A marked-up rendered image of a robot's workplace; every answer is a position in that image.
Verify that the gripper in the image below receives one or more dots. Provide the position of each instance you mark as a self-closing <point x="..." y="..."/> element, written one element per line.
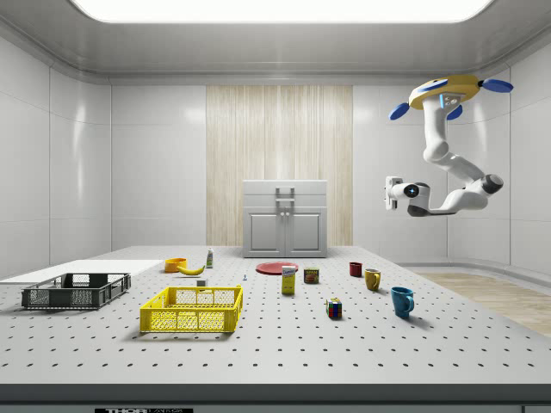
<point x="394" y="191"/>

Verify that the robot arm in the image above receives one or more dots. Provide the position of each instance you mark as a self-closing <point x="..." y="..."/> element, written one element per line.
<point x="435" y="129"/>

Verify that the red mug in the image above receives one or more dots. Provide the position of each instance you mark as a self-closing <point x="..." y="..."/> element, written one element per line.
<point x="355" y="269"/>

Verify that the yellow mug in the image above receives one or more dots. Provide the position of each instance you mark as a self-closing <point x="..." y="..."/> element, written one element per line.
<point x="371" y="280"/>

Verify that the blue mug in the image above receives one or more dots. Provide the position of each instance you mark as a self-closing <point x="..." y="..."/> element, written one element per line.
<point x="400" y="303"/>

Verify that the white cabinet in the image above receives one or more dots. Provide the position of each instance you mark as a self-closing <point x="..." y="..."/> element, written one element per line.
<point x="284" y="232"/>

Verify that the drone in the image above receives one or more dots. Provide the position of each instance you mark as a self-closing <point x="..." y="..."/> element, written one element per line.
<point x="447" y="86"/>

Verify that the flat-sided can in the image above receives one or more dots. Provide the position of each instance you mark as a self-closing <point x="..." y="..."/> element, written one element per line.
<point x="311" y="276"/>

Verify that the puzzle cube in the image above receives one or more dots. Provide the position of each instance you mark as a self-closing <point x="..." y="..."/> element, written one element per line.
<point x="334" y="308"/>

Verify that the yellow white box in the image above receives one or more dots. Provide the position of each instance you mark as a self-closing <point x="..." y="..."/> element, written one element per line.
<point x="289" y="281"/>

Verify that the red plate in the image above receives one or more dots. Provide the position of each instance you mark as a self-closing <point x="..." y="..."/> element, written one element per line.
<point x="271" y="269"/>

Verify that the small white bottle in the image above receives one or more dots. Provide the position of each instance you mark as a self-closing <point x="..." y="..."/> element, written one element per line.
<point x="209" y="259"/>

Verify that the grey cube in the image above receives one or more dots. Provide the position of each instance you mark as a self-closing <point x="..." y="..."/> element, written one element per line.
<point x="202" y="283"/>

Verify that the banana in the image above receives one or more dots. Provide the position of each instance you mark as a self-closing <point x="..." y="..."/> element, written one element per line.
<point x="191" y="271"/>

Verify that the yellow bowl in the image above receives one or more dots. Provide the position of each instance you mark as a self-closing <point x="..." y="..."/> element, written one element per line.
<point x="171" y="266"/>

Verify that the yellow basket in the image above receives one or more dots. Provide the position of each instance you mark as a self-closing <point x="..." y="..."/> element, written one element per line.
<point x="189" y="320"/>

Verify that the white board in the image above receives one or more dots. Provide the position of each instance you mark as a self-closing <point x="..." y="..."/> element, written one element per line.
<point x="107" y="266"/>

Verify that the dark grey basket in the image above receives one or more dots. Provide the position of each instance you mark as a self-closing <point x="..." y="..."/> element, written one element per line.
<point x="56" y="297"/>

